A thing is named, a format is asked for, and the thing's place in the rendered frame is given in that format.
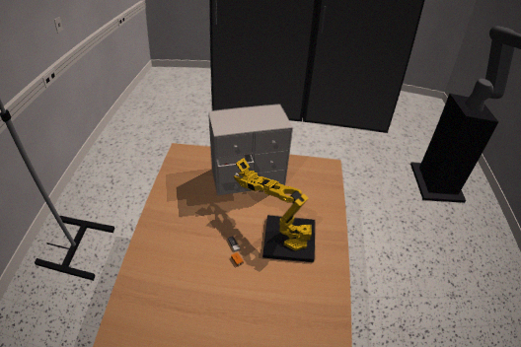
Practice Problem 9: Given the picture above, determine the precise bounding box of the orange nine-volt battery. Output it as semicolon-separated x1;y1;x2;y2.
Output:
231;252;244;266

